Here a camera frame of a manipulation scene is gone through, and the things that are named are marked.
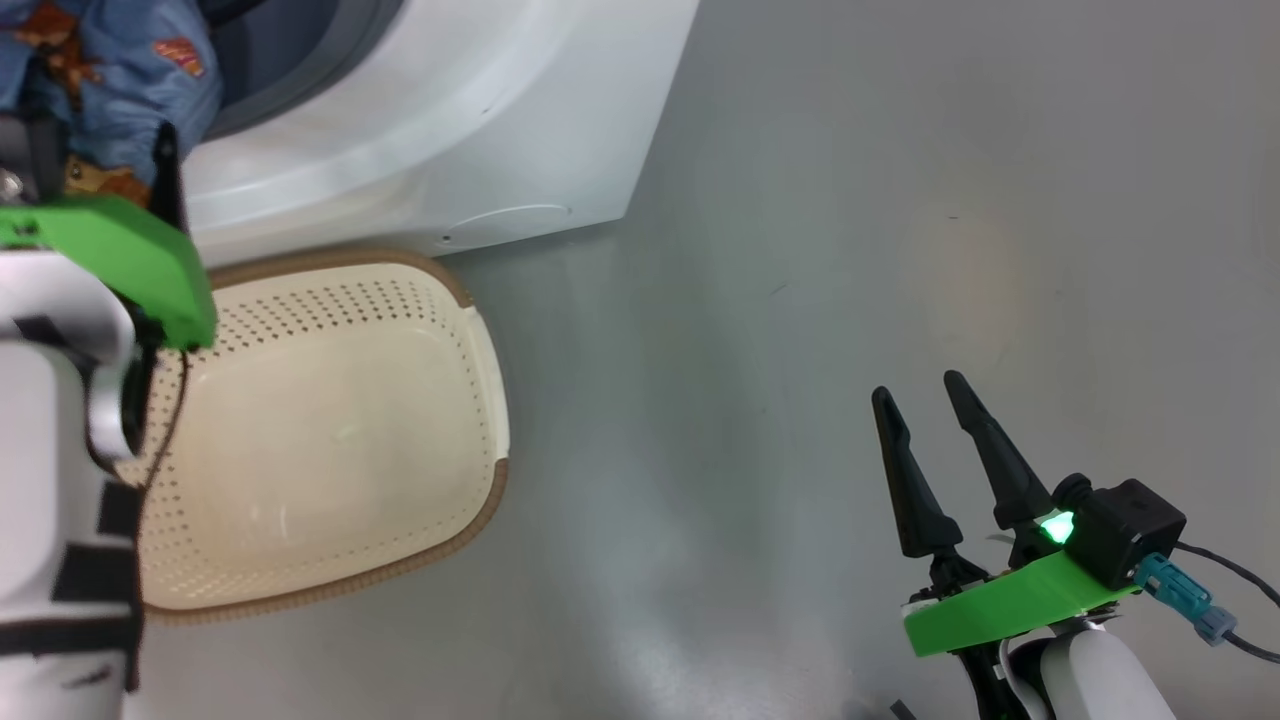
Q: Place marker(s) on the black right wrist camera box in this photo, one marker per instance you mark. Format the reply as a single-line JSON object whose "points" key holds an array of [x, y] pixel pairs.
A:
{"points": [[1135, 530]]}

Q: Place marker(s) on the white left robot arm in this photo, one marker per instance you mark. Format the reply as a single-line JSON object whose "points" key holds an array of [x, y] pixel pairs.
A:
{"points": [[40, 450]]}

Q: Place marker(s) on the blue and orange clothes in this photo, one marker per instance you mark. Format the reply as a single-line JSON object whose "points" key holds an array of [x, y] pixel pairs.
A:
{"points": [[130, 70]]}

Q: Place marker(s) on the round white filter cover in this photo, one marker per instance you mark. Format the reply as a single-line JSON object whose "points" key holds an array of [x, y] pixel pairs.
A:
{"points": [[510, 222]]}

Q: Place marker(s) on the small grey floor tape square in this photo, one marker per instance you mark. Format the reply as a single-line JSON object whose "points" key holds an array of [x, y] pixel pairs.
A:
{"points": [[903, 710]]}

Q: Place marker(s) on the cream perforated laundry basket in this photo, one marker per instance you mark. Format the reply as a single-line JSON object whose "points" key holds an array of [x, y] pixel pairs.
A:
{"points": [[330, 450]]}

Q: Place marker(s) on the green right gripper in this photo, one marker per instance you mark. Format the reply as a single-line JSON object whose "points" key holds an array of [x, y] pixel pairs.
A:
{"points": [[1010, 605]]}

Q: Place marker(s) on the white front-load washing machine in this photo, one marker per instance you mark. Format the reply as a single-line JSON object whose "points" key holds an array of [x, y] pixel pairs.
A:
{"points": [[450, 120]]}

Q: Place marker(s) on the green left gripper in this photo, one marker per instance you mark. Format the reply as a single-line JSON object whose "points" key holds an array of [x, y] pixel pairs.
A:
{"points": [[130, 260]]}

